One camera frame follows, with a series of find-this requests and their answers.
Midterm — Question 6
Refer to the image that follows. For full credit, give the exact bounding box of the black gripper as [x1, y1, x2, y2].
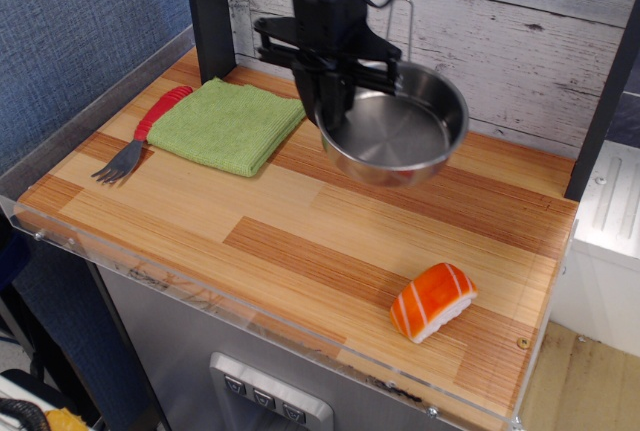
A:
[254, 0, 401, 131]

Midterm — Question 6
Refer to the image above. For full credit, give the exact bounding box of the stainless steel pot with handle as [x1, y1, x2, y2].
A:
[314, 0, 471, 189]

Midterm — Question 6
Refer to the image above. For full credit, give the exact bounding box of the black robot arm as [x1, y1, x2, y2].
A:
[254, 0, 402, 130]

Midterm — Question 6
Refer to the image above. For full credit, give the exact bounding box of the green folded napkin cloth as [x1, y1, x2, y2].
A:
[147, 78, 305, 177]

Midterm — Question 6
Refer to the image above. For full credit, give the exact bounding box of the toy salmon nigiri sushi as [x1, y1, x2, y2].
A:
[389, 263, 478, 344]

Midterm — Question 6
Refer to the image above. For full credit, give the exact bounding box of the clear acrylic edge guard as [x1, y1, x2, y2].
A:
[1, 198, 535, 430]

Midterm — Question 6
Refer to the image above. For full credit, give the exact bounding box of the silver button control panel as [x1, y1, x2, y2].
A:
[209, 352, 334, 430]

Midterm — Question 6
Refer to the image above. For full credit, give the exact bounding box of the white appliance at right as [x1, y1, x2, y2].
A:
[550, 141, 639, 356]

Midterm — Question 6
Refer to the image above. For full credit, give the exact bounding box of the yellow object at corner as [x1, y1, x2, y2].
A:
[44, 408, 90, 431]

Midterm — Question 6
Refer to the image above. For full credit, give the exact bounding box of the left dark vertical post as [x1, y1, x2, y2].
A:
[189, 0, 237, 83]

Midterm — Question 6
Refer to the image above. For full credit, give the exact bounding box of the dark vertical post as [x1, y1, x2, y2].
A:
[564, 0, 639, 201]
[189, 0, 237, 83]

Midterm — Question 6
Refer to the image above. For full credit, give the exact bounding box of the red handled metal fork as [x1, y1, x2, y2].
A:
[91, 86, 193, 184]

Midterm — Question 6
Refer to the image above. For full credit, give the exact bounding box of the right dark vertical post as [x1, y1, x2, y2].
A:
[564, 0, 639, 201]

